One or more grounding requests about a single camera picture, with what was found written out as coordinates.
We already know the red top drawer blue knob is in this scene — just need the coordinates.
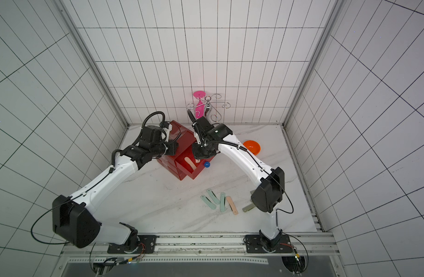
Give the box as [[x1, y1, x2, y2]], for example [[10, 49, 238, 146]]
[[175, 145, 213, 180]]

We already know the red plastic drawer cabinet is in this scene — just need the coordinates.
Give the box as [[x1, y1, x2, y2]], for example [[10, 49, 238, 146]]
[[157, 121, 197, 181]]

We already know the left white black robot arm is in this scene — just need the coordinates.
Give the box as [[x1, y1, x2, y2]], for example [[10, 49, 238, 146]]
[[52, 121, 178, 253]]

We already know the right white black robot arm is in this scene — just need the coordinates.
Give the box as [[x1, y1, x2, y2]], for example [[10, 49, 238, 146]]
[[188, 111, 285, 244]]

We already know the mint fruit knife right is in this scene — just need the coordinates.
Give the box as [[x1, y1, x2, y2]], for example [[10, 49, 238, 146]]
[[220, 192, 226, 213]]

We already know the mint fruit knife left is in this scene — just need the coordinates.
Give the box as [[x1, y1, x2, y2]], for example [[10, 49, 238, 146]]
[[200, 195, 217, 210]]

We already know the olive fruit knife bottom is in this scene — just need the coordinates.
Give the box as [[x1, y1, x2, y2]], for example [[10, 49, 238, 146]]
[[243, 203, 255, 212]]

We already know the pink plastic goblet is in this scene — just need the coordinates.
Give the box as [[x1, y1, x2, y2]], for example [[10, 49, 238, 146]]
[[193, 91, 206, 119]]

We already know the orange plastic bowl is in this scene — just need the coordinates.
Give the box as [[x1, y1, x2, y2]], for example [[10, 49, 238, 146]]
[[243, 140, 261, 155]]

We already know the silver wire cup rack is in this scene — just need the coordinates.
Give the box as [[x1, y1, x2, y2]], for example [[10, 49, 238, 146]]
[[187, 93, 231, 123]]

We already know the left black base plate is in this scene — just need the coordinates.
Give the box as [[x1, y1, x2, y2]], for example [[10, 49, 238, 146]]
[[107, 235, 157, 255]]

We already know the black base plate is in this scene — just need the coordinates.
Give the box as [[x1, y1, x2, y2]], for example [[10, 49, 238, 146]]
[[243, 234, 294, 254], [107, 235, 157, 255]]

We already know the aluminium mounting rail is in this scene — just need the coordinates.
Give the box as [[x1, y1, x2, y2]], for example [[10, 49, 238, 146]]
[[60, 233, 340, 259]]

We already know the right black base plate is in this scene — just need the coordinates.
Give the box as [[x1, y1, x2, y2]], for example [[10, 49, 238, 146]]
[[243, 234, 294, 254]]

